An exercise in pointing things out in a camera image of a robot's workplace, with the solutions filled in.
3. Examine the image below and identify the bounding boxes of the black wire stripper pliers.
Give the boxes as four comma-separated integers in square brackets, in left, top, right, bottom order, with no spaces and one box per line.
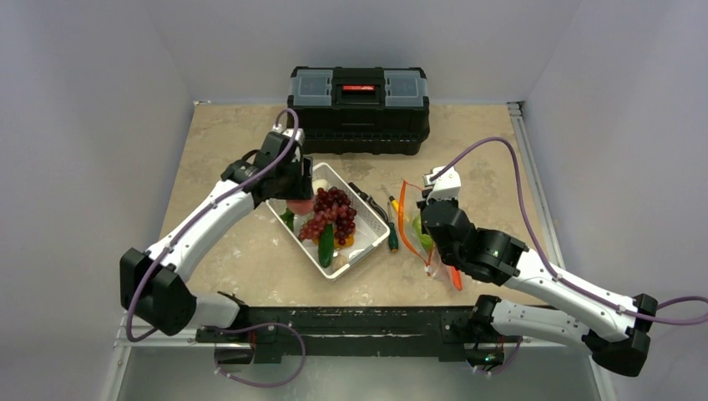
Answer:
[348,182,390,224]

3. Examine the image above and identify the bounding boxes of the orange plastic carrot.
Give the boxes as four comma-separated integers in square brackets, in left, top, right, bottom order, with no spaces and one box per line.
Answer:
[449,266,463,291]

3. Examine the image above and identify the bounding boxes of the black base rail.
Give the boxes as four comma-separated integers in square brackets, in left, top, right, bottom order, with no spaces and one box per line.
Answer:
[196,306,517,363]

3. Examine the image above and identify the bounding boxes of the dark green cucumber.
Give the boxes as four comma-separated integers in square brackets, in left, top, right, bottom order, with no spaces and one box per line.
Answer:
[317,224,335,269]

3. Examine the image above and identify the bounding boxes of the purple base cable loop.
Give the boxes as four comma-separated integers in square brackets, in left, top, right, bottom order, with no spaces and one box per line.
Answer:
[205,321,306,389]

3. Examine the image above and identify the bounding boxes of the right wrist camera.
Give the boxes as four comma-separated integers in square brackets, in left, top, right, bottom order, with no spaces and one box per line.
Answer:
[422,166,461,204]

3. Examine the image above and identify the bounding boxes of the clear zip top bag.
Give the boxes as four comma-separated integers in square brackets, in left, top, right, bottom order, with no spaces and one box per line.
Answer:
[395,180,463,292]

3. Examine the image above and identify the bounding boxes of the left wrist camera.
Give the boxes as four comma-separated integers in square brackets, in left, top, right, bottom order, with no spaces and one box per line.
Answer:
[271,125,305,162]

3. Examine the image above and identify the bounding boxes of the green handled screwdriver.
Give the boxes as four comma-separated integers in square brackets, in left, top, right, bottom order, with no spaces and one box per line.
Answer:
[387,201,399,253]

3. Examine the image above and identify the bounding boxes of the aluminium table edge rail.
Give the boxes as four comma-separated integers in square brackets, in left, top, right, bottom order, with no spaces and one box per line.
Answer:
[507,102,565,269]

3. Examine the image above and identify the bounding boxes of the pink peach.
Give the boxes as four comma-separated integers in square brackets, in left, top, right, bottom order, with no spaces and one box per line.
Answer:
[286,199,315,216]

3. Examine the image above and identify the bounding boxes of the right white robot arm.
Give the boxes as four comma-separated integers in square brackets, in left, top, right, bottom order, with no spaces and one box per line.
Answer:
[417,200,658,377]

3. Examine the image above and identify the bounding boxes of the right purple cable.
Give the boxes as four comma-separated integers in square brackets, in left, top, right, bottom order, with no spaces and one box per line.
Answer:
[428,135,708,327]

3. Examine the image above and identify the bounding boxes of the yellow handled screwdriver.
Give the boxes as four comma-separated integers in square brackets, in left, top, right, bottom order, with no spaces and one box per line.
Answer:
[382,185,410,222]

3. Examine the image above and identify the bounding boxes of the green cabbage head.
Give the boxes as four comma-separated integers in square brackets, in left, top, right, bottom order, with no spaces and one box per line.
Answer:
[412,215,433,253]

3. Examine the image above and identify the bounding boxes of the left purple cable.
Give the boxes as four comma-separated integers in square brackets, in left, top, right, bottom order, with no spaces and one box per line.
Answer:
[124,108,301,344]

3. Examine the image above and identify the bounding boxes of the black plastic toolbox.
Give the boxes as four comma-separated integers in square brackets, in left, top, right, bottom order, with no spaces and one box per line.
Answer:
[287,66,431,155]

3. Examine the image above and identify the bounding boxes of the white plastic basket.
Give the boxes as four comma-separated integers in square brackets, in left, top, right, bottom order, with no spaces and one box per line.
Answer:
[266,163,390,280]

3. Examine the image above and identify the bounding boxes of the red grape bunch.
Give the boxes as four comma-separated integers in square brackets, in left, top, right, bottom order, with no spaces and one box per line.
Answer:
[297,186,358,241]

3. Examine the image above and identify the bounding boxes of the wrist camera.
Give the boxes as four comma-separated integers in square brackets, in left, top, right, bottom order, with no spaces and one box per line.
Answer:
[422,166,461,204]
[271,125,305,162]

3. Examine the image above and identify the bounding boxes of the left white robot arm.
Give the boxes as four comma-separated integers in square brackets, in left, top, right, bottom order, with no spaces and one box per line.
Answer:
[119,124,313,342]

